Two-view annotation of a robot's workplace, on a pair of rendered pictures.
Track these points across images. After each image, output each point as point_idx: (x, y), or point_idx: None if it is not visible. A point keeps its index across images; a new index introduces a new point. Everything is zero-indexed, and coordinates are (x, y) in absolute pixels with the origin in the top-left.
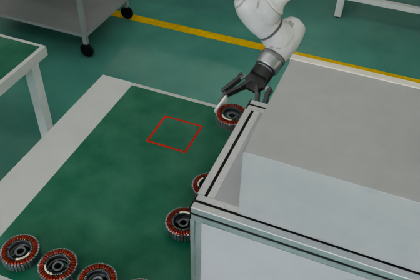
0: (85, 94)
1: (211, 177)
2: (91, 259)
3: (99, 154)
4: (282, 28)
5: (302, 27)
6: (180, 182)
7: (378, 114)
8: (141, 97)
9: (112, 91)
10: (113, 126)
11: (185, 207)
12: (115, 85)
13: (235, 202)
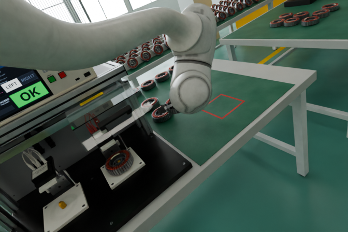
0: (287, 67)
1: None
2: (160, 84)
3: (219, 79)
4: (174, 67)
5: (174, 90)
6: None
7: None
8: (274, 89)
9: (287, 77)
10: (242, 81)
11: (154, 102)
12: (296, 77)
13: None
